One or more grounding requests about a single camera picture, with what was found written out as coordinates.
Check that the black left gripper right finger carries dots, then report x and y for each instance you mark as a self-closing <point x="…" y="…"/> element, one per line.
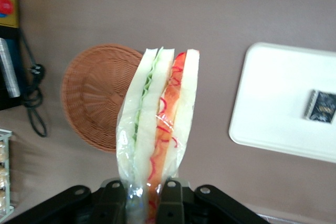
<point x="170" y="203"/>

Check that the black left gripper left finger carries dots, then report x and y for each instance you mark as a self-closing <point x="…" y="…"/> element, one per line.
<point x="111" y="203"/>

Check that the triangle sandwich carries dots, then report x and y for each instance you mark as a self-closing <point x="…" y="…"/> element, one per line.
<point x="147" y="129"/>

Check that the brown wicker basket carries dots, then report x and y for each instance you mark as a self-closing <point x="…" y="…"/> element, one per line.
<point x="92" y="98"/>

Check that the cream plastic tray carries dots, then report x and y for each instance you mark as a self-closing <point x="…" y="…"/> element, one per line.
<point x="275" y="98"/>

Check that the small black card box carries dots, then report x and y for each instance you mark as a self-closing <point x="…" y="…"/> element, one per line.
<point x="321" y="106"/>

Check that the black appliance yellow panel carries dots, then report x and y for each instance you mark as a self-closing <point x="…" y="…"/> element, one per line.
<point x="9" y="24"/>

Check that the red emergency stop button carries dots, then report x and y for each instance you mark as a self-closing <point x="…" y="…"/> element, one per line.
<point x="5" y="5"/>

